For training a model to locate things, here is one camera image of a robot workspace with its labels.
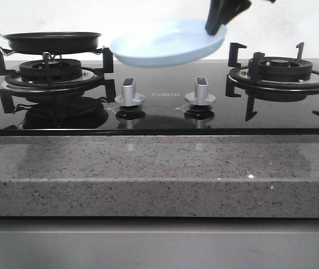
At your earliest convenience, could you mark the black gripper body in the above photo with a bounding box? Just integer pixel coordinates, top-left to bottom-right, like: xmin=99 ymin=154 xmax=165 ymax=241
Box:
xmin=223 ymin=0 xmax=252 ymax=25

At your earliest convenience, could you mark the black frying pan green handle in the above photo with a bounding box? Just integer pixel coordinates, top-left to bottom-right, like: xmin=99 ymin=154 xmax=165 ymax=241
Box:
xmin=0 ymin=32 xmax=101 ymax=55

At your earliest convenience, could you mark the wire pan support ring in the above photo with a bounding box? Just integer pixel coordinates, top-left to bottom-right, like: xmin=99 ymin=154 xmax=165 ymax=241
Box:
xmin=0 ymin=45 xmax=105 ymax=62

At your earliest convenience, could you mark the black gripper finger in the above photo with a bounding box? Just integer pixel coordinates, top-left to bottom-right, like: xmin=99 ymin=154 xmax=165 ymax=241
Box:
xmin=205 ymin=0 xmax=228 ymax=36

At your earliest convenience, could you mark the black burner with pan support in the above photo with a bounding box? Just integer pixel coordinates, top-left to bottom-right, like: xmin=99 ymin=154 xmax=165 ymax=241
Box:
xmin=0 ymin=47 xmax=116 ymax=113

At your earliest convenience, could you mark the silver stove knob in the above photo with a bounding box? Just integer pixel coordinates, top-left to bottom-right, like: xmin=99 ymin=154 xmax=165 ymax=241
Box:
xmin=185 ymin=77 xmax=216 ymax=106
xmin=115 ymin=78 xmax=145 ymax=107

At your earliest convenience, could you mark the black glass cooktop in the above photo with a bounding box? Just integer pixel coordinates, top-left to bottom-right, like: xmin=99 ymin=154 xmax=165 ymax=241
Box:
xmin=0 ymin=60 xmax=319 ymax=136

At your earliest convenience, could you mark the light blue plate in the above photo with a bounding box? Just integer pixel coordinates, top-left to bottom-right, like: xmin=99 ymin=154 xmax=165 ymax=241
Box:
xmin=109 ymin=20 xmax=227 ymax=67

